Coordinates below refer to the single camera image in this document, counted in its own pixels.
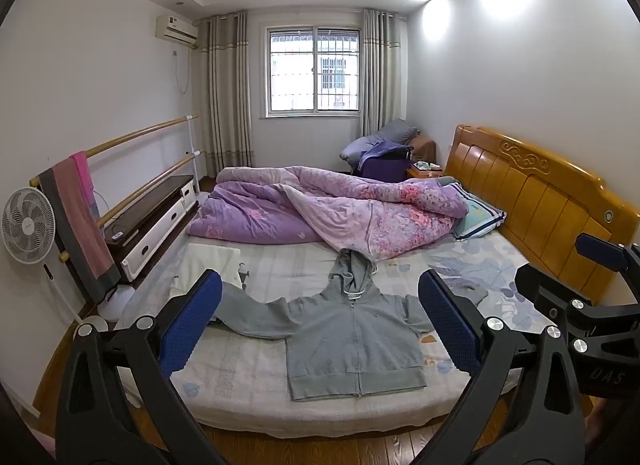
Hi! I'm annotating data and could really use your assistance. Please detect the grey zip hoodie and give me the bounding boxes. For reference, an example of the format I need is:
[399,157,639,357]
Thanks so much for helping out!
[207,248,490,402]

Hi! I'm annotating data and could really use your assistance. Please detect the floral bed sheet mattress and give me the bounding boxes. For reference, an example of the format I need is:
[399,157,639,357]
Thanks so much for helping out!
[119,232,547,438]

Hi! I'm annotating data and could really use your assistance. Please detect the wooden headboard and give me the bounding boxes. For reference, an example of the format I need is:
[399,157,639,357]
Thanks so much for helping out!
[445,125,639,303]

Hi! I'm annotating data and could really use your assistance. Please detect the white folded sweater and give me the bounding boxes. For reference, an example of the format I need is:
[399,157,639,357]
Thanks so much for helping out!
[169,243,242,298]

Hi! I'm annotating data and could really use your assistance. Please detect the striped blue pillow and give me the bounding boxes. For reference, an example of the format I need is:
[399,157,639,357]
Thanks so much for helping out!
[444,180,508,241]

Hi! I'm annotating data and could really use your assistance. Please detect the white dark-top tv cabinet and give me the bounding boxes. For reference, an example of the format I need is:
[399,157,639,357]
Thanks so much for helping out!
[104,174,196,283]

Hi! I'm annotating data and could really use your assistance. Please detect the purple floral quilt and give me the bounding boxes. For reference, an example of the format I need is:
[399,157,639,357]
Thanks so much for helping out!
[188,166,469,261]

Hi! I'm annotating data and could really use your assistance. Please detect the lower wooden ballet bar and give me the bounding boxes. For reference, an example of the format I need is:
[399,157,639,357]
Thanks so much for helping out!
[58,149,205,264]

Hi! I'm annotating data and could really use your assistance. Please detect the wooden ballet bar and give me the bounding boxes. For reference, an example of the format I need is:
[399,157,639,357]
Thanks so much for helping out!
[58,149,205,264]
[29,115,200,189]

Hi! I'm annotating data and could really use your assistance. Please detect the wooden nightstand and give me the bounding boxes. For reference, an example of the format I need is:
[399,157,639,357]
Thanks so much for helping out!
[407,160,442,179]

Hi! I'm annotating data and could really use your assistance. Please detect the dark purple blanket pile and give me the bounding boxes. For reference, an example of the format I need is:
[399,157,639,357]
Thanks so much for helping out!
[357,141,412,183]

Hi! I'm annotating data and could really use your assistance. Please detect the pink grey hanging towel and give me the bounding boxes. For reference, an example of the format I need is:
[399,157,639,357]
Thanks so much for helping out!
[38,157,120,305]

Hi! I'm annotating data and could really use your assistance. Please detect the white standing fan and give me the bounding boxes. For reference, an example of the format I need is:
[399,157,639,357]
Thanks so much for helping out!
[1,186,108,335]

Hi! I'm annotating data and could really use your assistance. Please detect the grey pillow on chair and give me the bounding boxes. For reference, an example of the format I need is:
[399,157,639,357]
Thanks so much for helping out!
[340,118,420,167]

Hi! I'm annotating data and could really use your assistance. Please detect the upper wooden ballet bar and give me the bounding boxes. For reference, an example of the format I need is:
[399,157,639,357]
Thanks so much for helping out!
[29,115,200,189]

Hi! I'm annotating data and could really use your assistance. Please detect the right grey curtain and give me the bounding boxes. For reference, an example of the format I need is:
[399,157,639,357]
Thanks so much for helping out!
[359,9,408,136]

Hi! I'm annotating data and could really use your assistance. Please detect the grey curtain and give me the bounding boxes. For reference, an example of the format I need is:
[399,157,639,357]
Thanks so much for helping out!
[359,9,408,136]
[198,11,254,177]

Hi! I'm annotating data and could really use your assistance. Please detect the left grey curtain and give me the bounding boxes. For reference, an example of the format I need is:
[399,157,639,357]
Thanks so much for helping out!
[198,11,254,177]

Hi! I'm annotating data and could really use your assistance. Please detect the white wall air conditioner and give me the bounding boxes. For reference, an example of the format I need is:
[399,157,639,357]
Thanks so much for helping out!
[155,15,198,49]

